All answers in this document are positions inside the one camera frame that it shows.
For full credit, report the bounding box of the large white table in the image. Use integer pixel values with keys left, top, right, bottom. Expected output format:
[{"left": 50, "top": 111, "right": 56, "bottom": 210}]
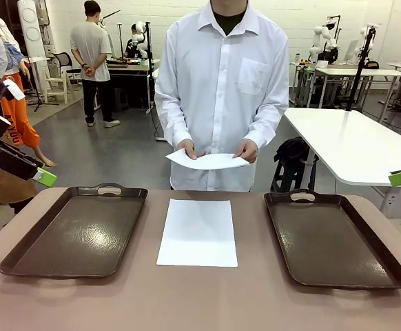
[{"left": 282, "top": 106, "right": 401, "bottom": 219}]

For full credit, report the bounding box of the person in orange trousers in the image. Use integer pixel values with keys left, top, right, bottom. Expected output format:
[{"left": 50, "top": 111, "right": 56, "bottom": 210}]
[{"left": 0, "top": 15, "right": 57, "bottom": 169}]

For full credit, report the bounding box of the white humanoid robot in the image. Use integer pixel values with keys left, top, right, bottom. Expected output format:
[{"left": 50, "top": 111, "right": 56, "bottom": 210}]
[{"left": 126, "top": 20, "right": 150, "bottom": 59}]

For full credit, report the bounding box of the long white workbench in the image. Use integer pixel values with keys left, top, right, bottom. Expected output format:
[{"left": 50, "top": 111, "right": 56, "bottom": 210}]
[{"left": 316, "top": 67, "right": 401, "bottom": 108}]

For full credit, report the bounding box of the dark grey stool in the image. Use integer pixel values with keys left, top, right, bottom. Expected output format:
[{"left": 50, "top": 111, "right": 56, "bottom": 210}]
[{"left": 271, "top": 160, "right": 307, "bottom": 194}]

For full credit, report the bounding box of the man in grey T-shirt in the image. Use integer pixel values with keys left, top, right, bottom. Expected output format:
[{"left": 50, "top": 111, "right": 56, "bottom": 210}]
[{"left": 70, "top": 0, "right": 121, "bottom": 128}]

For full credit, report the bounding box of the beige wooden folding chair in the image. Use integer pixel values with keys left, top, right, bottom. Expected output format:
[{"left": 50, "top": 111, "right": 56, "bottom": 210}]
[{"left": 43, "top": 57, "right": 81, "bottom": 104}]

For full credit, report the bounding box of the white A4 paper sheet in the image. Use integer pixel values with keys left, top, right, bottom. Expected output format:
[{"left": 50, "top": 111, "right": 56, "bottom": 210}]
[
  {"left": 165, "top": 148, "right": 251, "bottom": 170},
  {"left": 156, "top": 198, "right": 239, "bottom": 268}
]

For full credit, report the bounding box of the person's left forearm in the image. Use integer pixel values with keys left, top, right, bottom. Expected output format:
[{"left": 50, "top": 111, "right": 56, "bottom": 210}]
[{"left": 245, "top": 92, "right": 290, "bottom": 148}]

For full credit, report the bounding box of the person's right hand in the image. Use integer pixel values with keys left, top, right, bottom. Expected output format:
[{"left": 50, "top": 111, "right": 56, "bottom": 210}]
[{"left": 176, "top": 139, "right": 207, "bottom": 161}]

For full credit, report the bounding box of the dark brown plastic tray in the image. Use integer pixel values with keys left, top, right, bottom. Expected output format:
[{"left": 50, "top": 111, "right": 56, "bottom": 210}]
[
  {"left": 0, "top": 182, "right": 149, "bottom": 279},
  {"left": 263, "top": 188, "right": 401, "bottom": 290}
]

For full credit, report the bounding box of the person in white dress shirt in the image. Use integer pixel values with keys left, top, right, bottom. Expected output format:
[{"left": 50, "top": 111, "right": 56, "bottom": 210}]
[{"left": 154, "top": 0, "right": 290, "bottom": 193}]

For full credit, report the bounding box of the black backpack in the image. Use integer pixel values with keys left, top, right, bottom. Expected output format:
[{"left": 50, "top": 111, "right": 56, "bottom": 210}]
[{"left": 274, "top": 137, "right": 311, "bottom": 173}]

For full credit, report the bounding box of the white standing air conditioner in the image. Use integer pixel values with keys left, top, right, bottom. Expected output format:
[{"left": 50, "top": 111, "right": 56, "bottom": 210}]
[{"left": 17, "top": 0, "right": 48, "bottom": 59}]

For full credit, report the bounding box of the dark workbench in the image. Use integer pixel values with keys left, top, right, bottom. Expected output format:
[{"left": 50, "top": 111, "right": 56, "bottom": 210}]
[{"left": 105, "top": 57, "right": 162, "bottom": 111}]

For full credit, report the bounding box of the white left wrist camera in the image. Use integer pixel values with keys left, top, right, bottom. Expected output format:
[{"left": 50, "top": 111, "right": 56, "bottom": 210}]
[{"left": 0, "top": 78, "right": 26, "bottom": 101}]

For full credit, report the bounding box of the black office chair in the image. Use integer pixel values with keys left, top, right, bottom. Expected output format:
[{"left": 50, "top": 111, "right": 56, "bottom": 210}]
[{"left": 52, "top": 51, "right": 84, "bottom": 83}]

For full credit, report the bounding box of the black stand pole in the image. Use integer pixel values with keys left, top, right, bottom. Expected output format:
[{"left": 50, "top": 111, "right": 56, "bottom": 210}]
[{"left": 345, "top": 26, "right": 377, "bottom": 112}]

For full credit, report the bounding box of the person's left hand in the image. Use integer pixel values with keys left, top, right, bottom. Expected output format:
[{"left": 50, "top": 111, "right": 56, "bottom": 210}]
[{"left": 232, "top": 137, "right": 259, "bottom": 165}]

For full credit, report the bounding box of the black step stool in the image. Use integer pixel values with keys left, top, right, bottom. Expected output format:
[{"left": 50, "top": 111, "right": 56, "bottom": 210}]
[{"left": 112, "top": 86, "right": 130, "bottom": 112}]

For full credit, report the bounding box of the person's right forearm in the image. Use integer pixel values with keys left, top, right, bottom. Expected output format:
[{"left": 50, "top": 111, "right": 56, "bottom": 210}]
[{"left": 154, "top": 92, "right": 196, "bottom": 148}]

